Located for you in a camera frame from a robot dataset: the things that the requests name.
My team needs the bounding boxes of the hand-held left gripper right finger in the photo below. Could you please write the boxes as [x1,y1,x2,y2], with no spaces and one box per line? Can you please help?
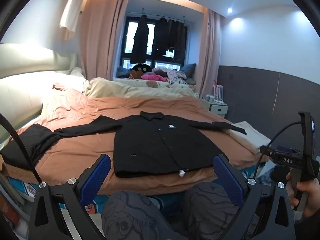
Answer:
[212,154,298,240]

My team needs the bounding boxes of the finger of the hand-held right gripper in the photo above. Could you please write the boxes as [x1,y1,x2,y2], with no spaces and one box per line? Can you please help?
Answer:
[259,145,275,157]

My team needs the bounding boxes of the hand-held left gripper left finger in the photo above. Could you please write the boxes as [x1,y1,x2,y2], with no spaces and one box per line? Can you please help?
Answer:
[29,154,112,240]

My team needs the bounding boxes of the black button shirt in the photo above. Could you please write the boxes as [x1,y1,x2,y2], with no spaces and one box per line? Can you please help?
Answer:
[54,111,247,178]

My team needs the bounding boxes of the folded black clothes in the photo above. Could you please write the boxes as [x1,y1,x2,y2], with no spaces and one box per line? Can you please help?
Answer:
[0,124,60,170]

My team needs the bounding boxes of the person's right hand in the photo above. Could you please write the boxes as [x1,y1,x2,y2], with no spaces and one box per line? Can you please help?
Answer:
[286,172,320,218]

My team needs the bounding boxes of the cream bed sheet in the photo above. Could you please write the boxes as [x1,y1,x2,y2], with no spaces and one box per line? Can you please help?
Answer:
[224,121,272,155]

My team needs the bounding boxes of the brown fleece blanket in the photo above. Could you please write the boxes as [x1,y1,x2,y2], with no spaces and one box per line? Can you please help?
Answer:
[2,84,270,197]

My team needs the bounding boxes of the person's patterned grey pants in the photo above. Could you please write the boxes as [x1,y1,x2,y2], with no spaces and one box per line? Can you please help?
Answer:
[101,181,260,240]

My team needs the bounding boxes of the white nightstand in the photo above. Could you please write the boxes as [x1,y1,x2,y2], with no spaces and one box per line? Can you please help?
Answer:
[201,95,228,115]

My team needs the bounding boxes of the blue printed bed sheet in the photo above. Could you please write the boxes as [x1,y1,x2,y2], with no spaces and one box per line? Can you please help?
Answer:
[7,165,267,214]

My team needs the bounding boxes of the striped bag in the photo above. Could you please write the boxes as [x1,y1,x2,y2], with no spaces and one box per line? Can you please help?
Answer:
[212,80,224,103]

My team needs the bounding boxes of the cream duvet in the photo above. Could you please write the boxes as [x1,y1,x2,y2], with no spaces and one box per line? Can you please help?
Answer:
[82,77,198,99]

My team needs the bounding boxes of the white pillow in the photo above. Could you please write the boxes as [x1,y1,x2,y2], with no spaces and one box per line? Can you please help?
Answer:
[52,67,88,93]

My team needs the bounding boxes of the pink curtain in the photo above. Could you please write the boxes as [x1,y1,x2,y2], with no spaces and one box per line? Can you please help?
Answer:
[197,9,223,100]
[80,0,128,80]

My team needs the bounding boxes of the grey cushion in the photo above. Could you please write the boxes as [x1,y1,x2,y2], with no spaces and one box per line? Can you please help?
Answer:
[180,63,197,79]

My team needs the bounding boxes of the white padded headboard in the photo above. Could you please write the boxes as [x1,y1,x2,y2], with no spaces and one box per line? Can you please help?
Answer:
[0,42,78,143]

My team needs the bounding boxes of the floral cloth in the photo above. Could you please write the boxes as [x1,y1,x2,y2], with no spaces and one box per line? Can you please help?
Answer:
[166,70,187,83]

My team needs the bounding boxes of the pink cloth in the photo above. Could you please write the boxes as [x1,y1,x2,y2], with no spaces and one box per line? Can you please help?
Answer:
[141,73,167,82]

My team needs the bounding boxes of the black plush toy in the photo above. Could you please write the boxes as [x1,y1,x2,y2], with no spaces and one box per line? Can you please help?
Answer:
[131,64,152,73]

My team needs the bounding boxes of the hanging dark coat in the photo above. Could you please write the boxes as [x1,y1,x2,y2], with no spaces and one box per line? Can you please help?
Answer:
[129,15,150,64]

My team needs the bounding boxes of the dark framed window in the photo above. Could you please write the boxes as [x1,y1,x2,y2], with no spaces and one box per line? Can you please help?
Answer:
[120,16,193,72]

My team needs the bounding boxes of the hanging white garment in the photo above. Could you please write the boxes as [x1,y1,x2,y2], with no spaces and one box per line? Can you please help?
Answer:
[59,0,87,33]

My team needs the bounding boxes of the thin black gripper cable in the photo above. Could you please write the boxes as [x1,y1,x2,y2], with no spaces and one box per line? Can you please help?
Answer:
[254,122,304,180]

